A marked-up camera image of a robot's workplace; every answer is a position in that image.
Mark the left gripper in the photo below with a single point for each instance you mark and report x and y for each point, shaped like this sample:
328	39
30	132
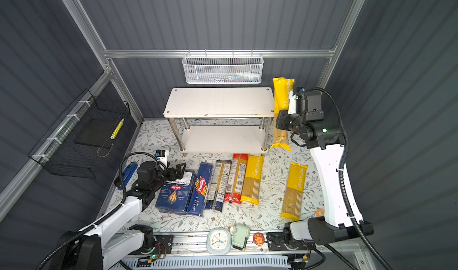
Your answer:
179	173

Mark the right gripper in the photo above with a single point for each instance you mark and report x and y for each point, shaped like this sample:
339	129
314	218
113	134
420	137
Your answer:
279	119

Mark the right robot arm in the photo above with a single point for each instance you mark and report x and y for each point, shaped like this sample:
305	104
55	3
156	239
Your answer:
328	145

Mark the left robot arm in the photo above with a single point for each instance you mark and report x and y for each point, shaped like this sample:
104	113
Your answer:
95	247

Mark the wide blue Barilla pasta box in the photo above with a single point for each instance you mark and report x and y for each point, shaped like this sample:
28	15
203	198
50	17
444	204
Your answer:
175	196

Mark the white two-tier shelf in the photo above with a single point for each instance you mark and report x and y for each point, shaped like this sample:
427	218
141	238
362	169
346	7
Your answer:
221	103

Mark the narrow blue Barilla spaghetti box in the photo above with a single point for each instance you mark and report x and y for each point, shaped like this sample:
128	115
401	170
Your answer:
198	199

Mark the blue-ended clear spaghetti bag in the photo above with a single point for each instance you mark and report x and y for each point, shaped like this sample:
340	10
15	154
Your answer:
217	187

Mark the white tube in basket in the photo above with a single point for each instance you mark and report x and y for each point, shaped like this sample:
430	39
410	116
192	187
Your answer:
248	76

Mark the red-ended spaghetti bag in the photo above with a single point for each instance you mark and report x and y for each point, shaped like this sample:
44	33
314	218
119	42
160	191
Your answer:
233	193

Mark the yellow green marker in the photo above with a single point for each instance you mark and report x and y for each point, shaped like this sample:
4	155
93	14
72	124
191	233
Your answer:
117	129

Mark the yellow Pastatime spaghetti bag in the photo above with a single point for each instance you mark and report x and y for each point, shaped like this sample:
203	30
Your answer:
251	186

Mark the mint alarm clock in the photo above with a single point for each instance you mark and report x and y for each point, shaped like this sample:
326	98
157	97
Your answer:
218	241

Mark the mint green timer device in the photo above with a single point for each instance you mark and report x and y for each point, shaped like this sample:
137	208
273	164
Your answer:
239	236

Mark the orange tape roll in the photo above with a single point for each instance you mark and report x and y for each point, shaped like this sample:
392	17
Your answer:
319	212

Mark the red round badge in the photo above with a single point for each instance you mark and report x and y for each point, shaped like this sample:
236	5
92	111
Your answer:
258	239

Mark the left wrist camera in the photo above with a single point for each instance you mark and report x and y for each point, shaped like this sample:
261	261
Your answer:
162	156

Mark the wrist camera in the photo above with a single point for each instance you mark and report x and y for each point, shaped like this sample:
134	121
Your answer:
296	101
162	156

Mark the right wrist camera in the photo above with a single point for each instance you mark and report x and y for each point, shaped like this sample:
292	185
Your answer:
296	101

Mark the blue handled tool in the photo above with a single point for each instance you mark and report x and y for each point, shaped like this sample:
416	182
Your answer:
127	174

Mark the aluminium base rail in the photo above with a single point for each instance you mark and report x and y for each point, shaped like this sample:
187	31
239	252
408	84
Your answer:
188	244

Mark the white wire mesh basket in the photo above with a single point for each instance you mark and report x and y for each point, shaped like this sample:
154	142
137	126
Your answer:
220	70

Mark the black wire basket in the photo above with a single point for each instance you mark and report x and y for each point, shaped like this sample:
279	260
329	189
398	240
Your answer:
81	146

